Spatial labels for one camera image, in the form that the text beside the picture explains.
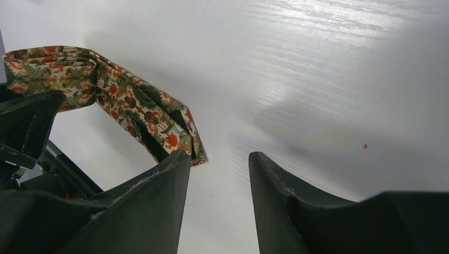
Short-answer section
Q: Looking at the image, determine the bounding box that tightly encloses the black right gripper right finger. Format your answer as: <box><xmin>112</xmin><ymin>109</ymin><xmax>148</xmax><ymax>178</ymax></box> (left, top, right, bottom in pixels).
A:
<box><xmin>248</xmin><ymin>151</ymin><xmax>448</xmax><ymax>253</ymax></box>

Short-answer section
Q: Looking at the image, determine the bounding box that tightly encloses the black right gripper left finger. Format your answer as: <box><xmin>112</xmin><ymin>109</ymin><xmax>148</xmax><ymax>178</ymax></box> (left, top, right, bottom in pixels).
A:
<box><xmin>1</xmin><ymin>151</ymin><xmax>191</xmax><ymax>253</ymax></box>

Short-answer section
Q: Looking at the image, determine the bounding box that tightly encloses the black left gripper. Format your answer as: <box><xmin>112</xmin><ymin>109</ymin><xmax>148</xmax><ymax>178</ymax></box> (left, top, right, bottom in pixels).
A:
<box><xmin>1</xmin><ymin>90</ymin><xmax>103</xmax><ymax>200</ymax></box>

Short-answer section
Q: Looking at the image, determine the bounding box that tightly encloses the beige paisley patterned tie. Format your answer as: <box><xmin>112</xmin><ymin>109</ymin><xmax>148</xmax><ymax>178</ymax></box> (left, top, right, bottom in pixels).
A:
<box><xmin>3</xmin><ymin>46</ymin><xmax>206</xmax><ymax>166</ymax></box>

